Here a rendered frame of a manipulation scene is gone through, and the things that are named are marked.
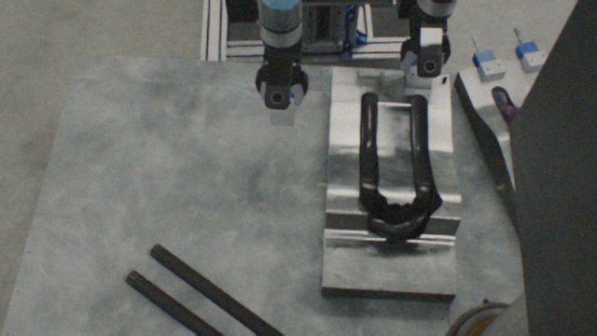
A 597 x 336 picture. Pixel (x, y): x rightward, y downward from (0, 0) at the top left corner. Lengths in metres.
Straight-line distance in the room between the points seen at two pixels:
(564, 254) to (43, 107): 2.50
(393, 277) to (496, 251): 0.25
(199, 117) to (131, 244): 0.34
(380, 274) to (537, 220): 1.02
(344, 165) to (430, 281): 0.29
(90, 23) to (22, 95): 0.41
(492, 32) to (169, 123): 1.63
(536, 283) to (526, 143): 0.06
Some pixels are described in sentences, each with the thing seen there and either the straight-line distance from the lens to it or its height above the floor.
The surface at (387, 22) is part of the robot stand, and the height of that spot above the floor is 0.21.
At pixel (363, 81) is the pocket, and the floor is 0.86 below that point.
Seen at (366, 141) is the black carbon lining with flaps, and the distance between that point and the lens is 1.41.
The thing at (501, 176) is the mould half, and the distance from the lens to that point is 1.46.
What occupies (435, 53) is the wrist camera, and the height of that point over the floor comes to 1.06.
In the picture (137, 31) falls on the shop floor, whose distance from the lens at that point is 2.79.
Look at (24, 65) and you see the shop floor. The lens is 2.82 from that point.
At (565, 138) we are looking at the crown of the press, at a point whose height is 1.87.
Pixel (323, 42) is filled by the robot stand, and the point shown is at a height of 0.36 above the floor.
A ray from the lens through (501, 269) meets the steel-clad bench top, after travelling 1.42.
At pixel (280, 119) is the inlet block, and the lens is 1.37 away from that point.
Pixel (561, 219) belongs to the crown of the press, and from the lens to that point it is 0.27.
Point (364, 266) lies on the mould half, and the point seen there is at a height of 0.86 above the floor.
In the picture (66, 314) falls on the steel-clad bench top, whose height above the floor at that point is 0.80.
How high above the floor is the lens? 2.09
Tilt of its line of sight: 62 degrees down
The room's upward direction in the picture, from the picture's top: straight up
